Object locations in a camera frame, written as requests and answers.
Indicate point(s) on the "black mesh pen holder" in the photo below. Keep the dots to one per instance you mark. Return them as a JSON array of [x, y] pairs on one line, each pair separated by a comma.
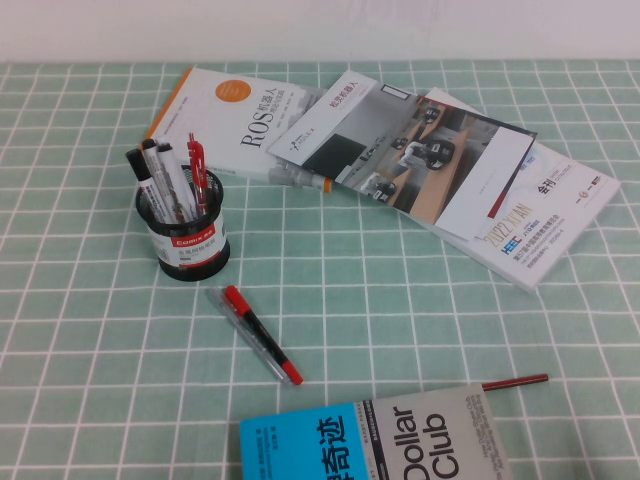
[[195, 265]]

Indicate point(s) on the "white orange ROS book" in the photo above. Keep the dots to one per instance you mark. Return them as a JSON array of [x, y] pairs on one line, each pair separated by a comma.
[[215, 120]]

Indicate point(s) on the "red ballpoint pen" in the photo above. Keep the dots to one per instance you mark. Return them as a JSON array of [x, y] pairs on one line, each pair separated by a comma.
[[195, 160]]

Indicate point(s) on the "robot photo brochure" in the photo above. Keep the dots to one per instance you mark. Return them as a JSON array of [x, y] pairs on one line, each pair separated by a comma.
[[425, 165]]

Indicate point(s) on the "red pencil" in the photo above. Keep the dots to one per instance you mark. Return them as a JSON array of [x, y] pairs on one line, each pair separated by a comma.
[[515, 382]]

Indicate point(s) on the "white HEEC catalogue book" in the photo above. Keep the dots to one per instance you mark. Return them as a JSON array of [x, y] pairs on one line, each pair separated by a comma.
[[560, 210]]

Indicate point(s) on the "blue grey Dollar Club book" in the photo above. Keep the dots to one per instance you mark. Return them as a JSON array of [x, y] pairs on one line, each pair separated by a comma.
[[425, 440]]

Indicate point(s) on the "red and black pen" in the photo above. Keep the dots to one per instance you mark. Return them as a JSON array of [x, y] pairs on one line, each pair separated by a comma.
[[250, 317]]

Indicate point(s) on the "clear plastic pen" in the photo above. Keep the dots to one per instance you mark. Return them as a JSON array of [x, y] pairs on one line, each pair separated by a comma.
[[274, 369]]

